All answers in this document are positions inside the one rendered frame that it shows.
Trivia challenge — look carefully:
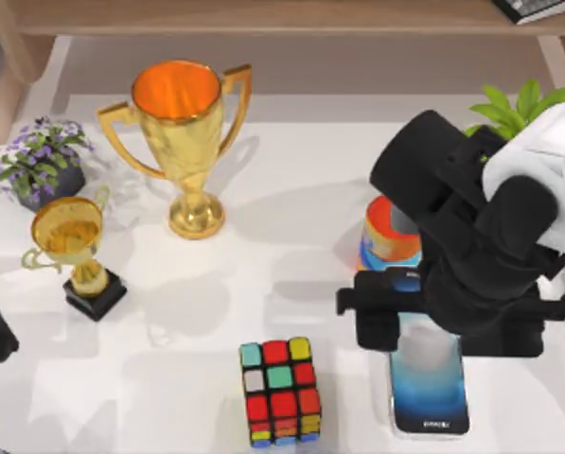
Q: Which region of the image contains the purple flower plant dark pot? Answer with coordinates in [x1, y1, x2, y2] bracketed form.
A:
[0, 116, 97, 213]

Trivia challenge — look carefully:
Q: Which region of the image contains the green leafy plant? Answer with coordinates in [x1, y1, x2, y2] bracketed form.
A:
[464, 78, 565, 143]

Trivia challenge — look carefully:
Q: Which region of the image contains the colourful puzzle cube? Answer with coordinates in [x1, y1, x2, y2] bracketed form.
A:
[238, 336, 324, 448]

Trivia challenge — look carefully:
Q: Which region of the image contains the black box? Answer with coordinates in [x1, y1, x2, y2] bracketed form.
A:
[492, 0, 565, 26]

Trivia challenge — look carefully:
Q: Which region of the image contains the large gold trophy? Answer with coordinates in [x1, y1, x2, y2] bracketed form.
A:
[96, 60, 254, 241]

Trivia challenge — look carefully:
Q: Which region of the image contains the small gold trophy black base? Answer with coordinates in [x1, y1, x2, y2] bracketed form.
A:
[21, 184, 129, 323]

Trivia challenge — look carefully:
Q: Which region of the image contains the wooden shelf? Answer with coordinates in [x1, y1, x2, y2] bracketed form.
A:
[0, 0, 565, 146]

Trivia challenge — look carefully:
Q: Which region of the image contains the orange and blue can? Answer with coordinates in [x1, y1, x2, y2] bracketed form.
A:
[355, 194, 425, 292]

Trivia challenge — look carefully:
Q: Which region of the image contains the smartphone with blue screen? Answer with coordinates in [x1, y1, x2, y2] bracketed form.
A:
[386, 311, 472, 442]

